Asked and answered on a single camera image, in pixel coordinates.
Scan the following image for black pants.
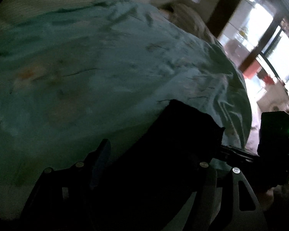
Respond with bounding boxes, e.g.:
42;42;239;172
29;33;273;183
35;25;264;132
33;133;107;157
94;100;225;176

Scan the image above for teal floral bed sheet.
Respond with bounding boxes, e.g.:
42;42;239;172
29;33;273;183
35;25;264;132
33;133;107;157
0;0;252;186

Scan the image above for bright window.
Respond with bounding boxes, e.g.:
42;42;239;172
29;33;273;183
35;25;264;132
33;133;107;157
218;0;289;95

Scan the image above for crumpled pale floral blanket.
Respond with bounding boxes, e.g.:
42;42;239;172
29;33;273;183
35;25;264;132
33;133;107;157
158;3;226;55

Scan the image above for black camera box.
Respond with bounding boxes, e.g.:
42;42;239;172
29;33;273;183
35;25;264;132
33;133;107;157
257;111;289;186

